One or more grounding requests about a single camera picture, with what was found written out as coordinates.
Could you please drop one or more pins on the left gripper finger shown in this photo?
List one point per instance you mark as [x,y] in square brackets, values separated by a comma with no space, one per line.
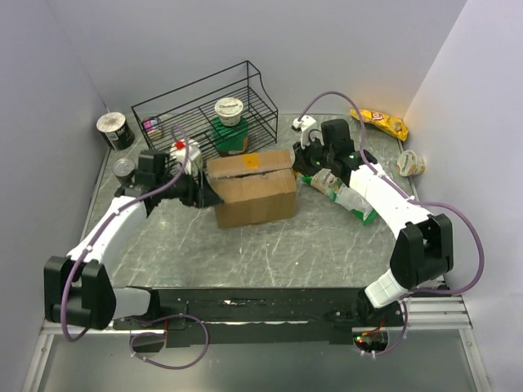
[204,185]
[208,198]

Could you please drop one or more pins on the black wire basket rack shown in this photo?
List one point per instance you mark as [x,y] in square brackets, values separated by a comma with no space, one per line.
[191,107]

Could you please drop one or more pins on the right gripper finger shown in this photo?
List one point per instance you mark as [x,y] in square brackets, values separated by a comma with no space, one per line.
[301,168]
[299,154]

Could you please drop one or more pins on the white Chobani yogurt cup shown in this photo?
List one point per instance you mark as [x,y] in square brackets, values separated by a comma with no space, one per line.
[229,111]

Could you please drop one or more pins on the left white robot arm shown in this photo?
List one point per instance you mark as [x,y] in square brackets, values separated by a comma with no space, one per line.
[77,287]

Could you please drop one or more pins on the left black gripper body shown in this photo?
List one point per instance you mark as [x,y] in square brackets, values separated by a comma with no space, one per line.
[183,189]

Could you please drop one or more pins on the aluminium rail frame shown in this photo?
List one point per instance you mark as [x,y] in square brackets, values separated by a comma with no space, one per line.
[438,353]

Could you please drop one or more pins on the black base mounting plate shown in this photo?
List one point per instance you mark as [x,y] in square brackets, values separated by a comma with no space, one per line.
[260,315]

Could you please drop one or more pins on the green snack bag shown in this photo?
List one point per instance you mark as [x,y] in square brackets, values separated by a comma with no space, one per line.
[333,188]

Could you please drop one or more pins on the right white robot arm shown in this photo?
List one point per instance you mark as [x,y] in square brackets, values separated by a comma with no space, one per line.
[424,242]

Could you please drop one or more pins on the yogurt cup on side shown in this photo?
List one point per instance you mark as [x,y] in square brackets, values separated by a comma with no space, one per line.
[410,164]

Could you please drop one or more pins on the silver tin can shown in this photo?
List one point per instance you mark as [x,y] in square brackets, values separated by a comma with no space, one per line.
[124,169]

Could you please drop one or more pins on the black can white lid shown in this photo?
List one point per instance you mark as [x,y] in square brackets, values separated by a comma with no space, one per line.
[115,130]

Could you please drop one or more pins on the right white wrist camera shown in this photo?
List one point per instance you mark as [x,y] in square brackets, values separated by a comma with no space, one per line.
[306,127]

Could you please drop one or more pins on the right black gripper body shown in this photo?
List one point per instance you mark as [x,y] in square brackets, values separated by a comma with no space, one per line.
[318,156]

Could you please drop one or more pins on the small purple yogurt cup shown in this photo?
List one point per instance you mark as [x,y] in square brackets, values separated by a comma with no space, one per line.
[153,128]

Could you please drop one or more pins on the white can in rack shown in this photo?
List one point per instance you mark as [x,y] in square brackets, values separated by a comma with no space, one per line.
[196,158]

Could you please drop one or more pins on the brown cardboard express box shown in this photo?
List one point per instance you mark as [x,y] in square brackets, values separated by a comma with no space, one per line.
[255,188]

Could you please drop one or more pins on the yellow Lays chip bag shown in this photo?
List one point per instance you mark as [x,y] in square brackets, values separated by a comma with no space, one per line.
[388,124]

